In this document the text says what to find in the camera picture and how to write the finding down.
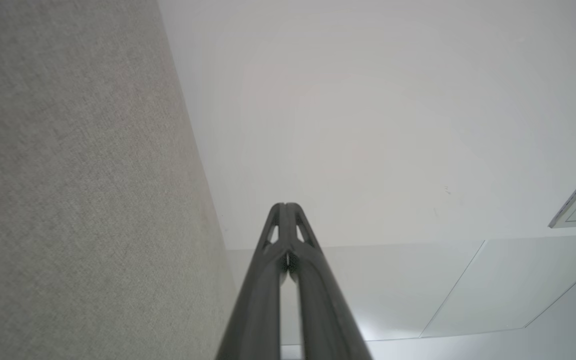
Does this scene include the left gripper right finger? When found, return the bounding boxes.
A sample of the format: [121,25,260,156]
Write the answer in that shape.
[285,202,374,360]

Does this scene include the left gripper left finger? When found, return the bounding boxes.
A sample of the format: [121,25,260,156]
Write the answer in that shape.
[215,202,289,360]

